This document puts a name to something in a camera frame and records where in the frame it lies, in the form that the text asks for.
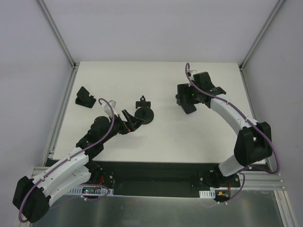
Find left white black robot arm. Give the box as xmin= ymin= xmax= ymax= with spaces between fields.
xmin=12 ymin=110 xmax=144 ymax=223

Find front aluminium rail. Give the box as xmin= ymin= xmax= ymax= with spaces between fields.
xmin=30 ymin=166 xmax=285 ymax=190

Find left aluminium frame post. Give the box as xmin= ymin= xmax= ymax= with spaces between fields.
xmin=36 ymin=0 xmax=77 ymax=70

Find black round-base phone stand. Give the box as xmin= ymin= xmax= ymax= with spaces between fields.
xmin=134 ymin=96 xmax=154 ymax=125

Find black smartphone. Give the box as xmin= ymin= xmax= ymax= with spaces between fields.
xmin=181 ymin=104 xmax=196 ymax=114

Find left white slotted cable duct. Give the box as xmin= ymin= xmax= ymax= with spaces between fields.
xmin=66 ymin=185 xmax=114 ymax=196

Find white slotted cable duct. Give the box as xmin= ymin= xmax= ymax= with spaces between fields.
xmin=199 ymin=190 xmax=216 ymax=199
xmin=66 ymin=185 xmax=114 ymax=196

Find black folding phone stand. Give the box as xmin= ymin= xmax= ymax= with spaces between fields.
xmin=75 ymin=86 xmax=96 ymax=109

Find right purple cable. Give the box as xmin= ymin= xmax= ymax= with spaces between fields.
xmin=184 ymin=62 xmax=281 ymax=208

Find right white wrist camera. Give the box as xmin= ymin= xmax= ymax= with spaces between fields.
xmin=187 ymin=69 xmax=197 ymax=77

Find right white slotted cable duct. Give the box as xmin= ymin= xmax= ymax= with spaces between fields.
xmin=199 ymin=190 xmax=216 ymax=199

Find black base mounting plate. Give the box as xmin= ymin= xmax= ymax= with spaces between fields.
xmin=45 ymin=158 xmax=272 ymax=198

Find aluminium frame post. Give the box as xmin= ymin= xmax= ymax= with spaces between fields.
xmin=239 ymin=0 xmax=286 ymax=72
xmin=36 ymin=0 xmax=77 ymax=70

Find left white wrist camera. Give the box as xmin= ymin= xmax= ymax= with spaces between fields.
xmin=102 ymin=100 xmax=117 ymax=118

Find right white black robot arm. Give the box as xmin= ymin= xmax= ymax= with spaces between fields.
xmin=176 ymin=72 xmax=273 ymax=187

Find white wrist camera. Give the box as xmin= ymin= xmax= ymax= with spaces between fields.
xmin=187 ymin=69 xmax=197 ymax=77
xmin=102 ymin=100 xmax=117 ymax=118

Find right aluminium frame post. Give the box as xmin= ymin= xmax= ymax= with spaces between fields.
xmin=239 ymin=0 xmax=286 ymax=72

